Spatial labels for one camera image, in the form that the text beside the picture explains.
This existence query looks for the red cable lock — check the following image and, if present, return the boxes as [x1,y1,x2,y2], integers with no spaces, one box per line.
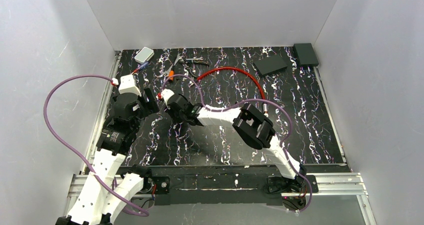
[195,66,273,108]

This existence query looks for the black handled pliers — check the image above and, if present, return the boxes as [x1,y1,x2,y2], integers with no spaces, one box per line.
[184,57,209,66]

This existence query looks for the aluminium frame rail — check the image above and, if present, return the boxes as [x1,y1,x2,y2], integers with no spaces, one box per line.
[61,50,369,225]

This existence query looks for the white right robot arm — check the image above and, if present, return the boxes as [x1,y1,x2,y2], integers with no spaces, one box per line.
[160,89,313,193]

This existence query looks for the red blue screwdriver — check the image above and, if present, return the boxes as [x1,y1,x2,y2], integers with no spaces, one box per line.
[131,61,150,75]

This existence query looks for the orange handled tool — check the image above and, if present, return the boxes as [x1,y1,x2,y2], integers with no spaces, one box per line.
[164,53,183,83]

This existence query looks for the flat black plate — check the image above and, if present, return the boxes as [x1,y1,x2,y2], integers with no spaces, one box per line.
[253,55,288,77]

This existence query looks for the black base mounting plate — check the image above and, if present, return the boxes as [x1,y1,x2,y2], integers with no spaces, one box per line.
[120,164,319,207]

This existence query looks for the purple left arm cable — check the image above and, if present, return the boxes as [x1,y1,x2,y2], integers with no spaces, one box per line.
[43,74,151,218]

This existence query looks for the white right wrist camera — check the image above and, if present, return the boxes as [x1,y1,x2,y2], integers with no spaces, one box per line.
[157,89,175,104]

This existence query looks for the black box in corner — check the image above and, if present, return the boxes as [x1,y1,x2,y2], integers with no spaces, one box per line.
[293,43,319,68]

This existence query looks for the white rectangular box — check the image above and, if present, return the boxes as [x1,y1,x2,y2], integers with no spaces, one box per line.
[134,47,154,64]

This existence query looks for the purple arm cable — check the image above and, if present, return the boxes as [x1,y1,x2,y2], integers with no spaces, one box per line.
[159,73,314,214]
[43,74,151,218]

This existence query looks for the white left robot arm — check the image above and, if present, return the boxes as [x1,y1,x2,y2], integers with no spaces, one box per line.
[56,88,159,225]

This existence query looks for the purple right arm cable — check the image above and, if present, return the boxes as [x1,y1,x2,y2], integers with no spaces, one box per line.
[159,73,314,214]

